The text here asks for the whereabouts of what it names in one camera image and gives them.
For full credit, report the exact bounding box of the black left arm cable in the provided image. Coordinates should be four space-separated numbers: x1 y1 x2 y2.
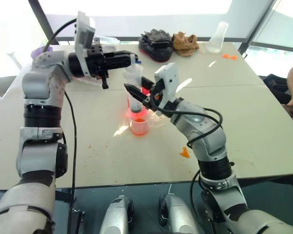
43 18 78 213

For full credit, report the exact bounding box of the silver rounded robot shell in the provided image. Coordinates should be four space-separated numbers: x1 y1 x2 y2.
158 194 199 234
99 195 134 234

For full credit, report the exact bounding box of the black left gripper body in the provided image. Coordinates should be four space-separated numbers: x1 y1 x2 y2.
84 38 110 90

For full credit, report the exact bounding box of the clear plastic flask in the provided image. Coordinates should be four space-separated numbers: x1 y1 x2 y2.
206 21 229 54

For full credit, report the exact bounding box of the black metal bracket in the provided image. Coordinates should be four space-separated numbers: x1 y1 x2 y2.
70 208 86 234

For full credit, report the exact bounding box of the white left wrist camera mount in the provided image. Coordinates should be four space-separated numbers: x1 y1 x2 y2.
74 11 96 78

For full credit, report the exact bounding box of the purple plastic bag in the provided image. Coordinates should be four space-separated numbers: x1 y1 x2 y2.
31 45 54 59

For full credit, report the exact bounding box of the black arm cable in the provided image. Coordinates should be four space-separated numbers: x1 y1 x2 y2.
156 107 224 149
43 18 78 213

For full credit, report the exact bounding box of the clear cup with red liquid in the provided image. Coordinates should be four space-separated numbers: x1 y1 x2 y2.
140 85 152 97
128 108 151 137

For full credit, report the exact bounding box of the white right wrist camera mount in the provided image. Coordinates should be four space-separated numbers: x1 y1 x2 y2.
154 62 180 108

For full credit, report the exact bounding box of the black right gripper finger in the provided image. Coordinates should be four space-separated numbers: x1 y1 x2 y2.
124 83 152 111
141 76 159 90

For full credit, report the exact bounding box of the dark brown item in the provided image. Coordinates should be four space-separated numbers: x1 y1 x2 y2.
281 104 293 125

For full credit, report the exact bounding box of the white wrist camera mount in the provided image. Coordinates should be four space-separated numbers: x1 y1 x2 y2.
154 62 180 108
74 11 96 78

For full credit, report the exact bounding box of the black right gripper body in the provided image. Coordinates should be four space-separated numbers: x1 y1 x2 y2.
146 82 166 117

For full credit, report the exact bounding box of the large clear plastic syringe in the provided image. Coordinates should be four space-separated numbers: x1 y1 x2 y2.
123 55 145 120

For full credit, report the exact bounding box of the black bag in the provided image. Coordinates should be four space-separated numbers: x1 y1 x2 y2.
262 73 293 105

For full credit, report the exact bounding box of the crumpled brown cloth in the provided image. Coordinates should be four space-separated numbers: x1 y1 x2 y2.
172 31 200 58

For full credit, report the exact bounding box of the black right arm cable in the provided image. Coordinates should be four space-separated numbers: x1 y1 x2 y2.
156 107 224 149

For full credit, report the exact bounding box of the thin black cable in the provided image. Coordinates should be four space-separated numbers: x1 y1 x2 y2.
189 169 217 234

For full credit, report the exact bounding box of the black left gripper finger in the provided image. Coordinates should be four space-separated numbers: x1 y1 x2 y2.
105 60 135 72
104 50 139 63

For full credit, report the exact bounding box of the black work glove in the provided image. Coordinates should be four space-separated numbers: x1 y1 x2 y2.
138 28 174 63

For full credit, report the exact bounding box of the clear plastic wrapper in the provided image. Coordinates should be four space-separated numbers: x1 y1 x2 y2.
71 73 103 86

